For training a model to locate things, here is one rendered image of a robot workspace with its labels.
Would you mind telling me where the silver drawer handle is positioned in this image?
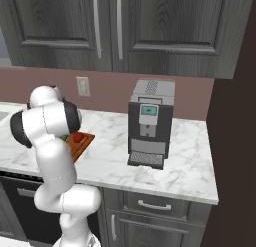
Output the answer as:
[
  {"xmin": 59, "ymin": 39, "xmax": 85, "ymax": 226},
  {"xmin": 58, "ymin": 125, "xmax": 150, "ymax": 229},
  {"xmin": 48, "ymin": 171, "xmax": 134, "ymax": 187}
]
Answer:
[{"xmin": 137, "ymin": 199, "xmax": 173, "ymax": 212}]

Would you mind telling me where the dark grey base cupboard door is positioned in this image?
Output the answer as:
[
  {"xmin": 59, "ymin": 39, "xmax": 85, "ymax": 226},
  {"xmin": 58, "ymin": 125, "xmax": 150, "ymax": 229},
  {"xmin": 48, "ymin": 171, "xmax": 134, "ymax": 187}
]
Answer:
[{"xmin": 105, "ymin": 209, "xmax": 187, "ymax": 247}]

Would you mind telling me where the black dishwasher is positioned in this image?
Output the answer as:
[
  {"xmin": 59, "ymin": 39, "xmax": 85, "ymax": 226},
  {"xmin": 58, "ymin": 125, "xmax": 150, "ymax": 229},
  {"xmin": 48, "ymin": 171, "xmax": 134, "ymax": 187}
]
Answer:
[{"xmin": 0, "ymin": 171, "xmax": 101, "ymax": 247}]

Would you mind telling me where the dark grey drawer front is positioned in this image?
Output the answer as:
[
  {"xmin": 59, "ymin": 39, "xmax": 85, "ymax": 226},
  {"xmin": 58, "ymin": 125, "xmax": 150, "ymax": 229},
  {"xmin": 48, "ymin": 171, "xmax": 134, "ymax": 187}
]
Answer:
[{"xmin": 123, "ymin": 190, "xmax": 190, "ymax": 219}]

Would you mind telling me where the wooden cutting board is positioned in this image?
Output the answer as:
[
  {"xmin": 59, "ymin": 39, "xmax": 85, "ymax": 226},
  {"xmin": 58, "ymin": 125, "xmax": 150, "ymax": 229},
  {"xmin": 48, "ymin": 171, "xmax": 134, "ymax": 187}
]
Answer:
[{"xmin": 65, "ymin": 132, "xmax": 96, "ymax": 164}]

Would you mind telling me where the silver dishwasher handle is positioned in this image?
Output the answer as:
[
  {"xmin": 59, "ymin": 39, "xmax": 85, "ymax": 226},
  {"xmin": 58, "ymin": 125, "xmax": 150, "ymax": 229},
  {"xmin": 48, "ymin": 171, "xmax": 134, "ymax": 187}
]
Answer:
[{"xmin": 16, "ymin": 187, "xmax": 37, "ymax": 198}]

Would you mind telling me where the white sink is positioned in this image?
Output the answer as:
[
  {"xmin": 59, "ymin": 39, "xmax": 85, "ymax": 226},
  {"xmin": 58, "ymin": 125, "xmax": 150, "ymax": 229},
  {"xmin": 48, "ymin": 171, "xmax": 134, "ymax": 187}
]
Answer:
[{"xmin": 0, "ymin": 102, "xmax": 28, "ymax": 127}]

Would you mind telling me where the dark grey wall cupboard door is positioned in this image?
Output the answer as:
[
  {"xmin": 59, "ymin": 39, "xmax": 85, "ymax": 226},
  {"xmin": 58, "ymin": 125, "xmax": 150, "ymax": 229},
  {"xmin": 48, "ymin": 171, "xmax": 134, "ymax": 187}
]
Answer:
[
  {"xmin": 111, "ymin": 0, "xmax": 256, "ymax": 80},
  {"xmin": 0, "ymin": 0, "xmax": 113, "ymax": 73}
]

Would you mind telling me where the silver cupboard door handle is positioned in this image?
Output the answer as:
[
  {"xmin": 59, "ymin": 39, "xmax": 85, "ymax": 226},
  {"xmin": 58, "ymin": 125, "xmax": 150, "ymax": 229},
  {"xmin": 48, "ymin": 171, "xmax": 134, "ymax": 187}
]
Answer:
[
  {"xmin": 115, "ymin": 0, "xmax": 124, "ymax": 61},
  {"xmin": 92, "ymin": 0, "xmax": 103, "ymax": 60}
]

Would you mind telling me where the white wall socket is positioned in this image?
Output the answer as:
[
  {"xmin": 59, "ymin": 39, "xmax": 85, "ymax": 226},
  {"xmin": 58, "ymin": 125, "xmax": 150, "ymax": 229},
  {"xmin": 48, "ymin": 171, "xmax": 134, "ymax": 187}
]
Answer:
[{"xmin": 75, "ymin": 76, "xmax": 91, "ymax": 98}]

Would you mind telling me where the red tomato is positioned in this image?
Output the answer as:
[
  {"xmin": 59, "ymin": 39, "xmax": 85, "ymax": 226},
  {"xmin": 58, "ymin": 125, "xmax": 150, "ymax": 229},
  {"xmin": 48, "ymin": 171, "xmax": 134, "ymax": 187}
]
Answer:
[{"xmin": 72, "ymin": 132, "xmax": 85, "ymax": 143}]

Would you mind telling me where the silver base cupboard handle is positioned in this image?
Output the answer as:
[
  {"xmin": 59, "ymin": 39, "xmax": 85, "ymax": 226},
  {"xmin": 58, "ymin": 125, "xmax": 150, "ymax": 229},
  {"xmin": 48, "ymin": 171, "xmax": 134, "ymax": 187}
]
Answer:
[{"xmin": 110, "ymin": 213, "xmax": 118, "ymax": 242}]

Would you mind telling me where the grey coffee machine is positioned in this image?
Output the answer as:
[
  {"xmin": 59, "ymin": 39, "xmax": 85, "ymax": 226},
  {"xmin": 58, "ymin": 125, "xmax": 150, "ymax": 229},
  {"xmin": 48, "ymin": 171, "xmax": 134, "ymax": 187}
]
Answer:
[{"xmin": 127, "ymin": 78, "xmax": 176, "ymax": 171}]

